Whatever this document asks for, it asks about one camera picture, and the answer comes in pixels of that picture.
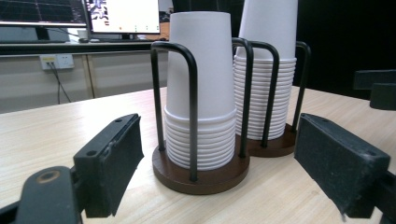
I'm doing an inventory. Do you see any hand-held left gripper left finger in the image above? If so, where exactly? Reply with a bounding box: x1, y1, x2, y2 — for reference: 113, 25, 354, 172
73, 113, 145, 218

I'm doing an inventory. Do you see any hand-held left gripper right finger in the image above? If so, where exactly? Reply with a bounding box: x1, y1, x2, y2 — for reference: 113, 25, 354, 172
293, 112, 391, 219

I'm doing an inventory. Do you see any dark wooden wire cup rack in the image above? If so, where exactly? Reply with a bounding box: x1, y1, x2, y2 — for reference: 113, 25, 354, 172
149, 36, 312, 196

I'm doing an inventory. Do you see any stack of white cups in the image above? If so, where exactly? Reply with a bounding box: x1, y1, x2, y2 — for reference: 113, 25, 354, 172
233, 0, 299, 141
163, 11, 237, 172

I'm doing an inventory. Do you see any black desk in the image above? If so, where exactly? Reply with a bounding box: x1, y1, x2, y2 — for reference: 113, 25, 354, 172
0, 39, 171, 58

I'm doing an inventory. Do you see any bright computer monitor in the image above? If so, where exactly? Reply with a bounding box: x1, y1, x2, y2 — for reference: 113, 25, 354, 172
83, 0, 162, 35

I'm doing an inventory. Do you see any dark computer monitor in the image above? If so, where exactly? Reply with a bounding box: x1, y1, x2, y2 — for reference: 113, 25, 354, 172
0, 0, 89, 29

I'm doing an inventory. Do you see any black power cable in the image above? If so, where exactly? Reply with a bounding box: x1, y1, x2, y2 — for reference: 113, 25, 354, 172
47, 61, 73, 105

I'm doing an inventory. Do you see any white wall socket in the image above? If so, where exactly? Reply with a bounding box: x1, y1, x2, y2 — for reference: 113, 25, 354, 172
38, 53, 76, 71

